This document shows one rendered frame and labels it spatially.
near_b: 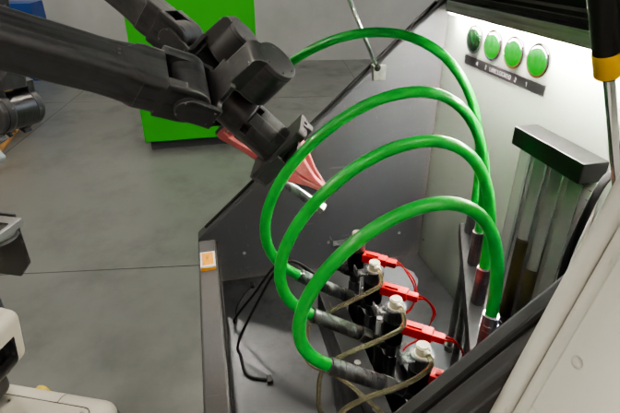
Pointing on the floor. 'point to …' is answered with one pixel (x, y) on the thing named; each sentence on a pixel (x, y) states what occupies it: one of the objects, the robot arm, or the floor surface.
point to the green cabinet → (236, 0)
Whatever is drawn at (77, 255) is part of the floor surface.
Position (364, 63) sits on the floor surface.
